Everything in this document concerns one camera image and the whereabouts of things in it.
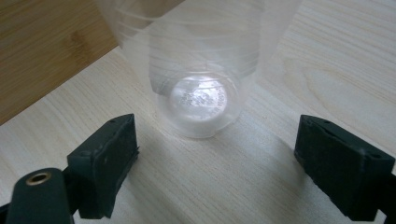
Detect clear plastic cup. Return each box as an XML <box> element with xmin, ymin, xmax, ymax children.
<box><xmin>95</xmin><ymin>0</ymin><xmax>304</xmax><ymax>140</ymax></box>

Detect white creamer capsule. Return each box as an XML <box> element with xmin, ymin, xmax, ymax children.
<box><xmin>169</xmin><ymin>75</ymin><xmax>229</xmax><ymax>126</ymax></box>

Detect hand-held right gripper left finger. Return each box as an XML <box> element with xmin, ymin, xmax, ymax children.
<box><xmin>66</xmin><ymin>113</ymin><xmax>139</xmax><ymax>219</ymax></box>

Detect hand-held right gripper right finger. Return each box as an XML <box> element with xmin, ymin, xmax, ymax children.
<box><xmin>293</xmin><ymin>114</ymin><xmax>396</xmax><ymax>222</ymax></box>

